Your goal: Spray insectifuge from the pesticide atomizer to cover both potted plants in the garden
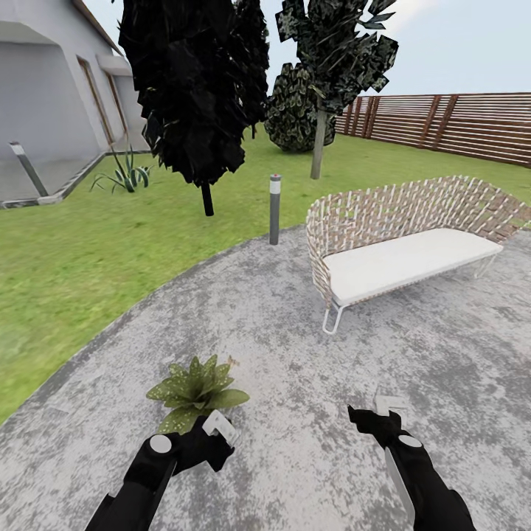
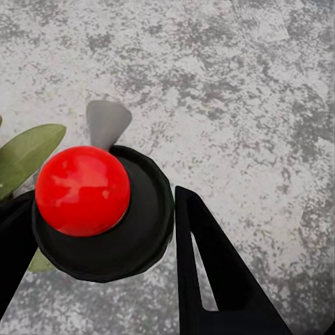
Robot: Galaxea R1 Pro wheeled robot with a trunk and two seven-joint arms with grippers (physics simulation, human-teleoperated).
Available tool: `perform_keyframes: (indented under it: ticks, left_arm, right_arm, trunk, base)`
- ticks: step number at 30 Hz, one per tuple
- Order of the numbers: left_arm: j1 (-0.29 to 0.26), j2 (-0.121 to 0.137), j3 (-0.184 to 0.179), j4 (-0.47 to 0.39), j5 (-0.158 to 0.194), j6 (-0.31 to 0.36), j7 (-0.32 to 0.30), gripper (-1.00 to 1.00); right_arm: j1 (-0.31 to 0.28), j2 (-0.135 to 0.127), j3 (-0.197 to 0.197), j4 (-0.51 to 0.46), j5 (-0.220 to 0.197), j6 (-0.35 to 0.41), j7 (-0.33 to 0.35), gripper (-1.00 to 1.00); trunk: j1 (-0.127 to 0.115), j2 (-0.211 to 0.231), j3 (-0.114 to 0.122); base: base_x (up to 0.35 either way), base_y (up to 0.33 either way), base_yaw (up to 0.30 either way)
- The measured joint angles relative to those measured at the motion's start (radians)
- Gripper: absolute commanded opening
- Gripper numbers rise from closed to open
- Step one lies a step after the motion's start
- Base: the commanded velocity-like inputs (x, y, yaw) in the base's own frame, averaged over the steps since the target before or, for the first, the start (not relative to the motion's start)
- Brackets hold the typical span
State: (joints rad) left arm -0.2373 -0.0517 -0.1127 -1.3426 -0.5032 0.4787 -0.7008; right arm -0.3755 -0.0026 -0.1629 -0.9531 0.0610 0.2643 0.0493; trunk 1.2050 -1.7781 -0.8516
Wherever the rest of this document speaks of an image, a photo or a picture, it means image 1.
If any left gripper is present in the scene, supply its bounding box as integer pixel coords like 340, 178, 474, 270
189, 415, 232, 472

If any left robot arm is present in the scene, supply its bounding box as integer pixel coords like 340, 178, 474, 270
83, 410, 243, 531

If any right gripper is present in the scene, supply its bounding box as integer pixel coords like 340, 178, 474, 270
347, 404, 402, 437

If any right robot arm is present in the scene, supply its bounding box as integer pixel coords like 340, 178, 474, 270
347, 395, 477, 531

